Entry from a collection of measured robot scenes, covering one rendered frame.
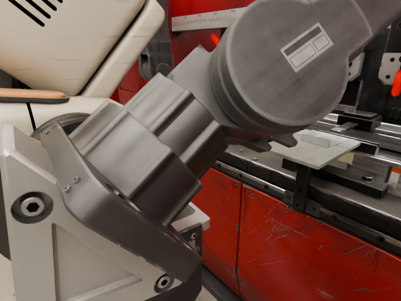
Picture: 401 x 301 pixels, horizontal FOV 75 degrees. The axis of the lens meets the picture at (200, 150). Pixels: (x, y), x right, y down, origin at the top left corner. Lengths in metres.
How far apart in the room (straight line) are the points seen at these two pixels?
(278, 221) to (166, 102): 0.88
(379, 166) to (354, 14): 0.74
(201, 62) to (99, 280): 0.15
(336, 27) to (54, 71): 0.22
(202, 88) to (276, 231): 0.90
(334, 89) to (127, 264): 0.16
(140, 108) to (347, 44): 0.13
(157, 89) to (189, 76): 0.02
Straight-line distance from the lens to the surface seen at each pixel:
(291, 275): 1.10
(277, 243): 1.06
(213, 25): 1.21
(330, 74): 0.17
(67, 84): 0.27
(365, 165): 0.92
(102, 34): 0.28
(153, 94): 0.16
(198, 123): 0.15
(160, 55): 0.61
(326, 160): 0.73
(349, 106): 0.93
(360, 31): 0.20
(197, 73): 0.17
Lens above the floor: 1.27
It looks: 22 degrees down
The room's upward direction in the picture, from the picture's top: straight up
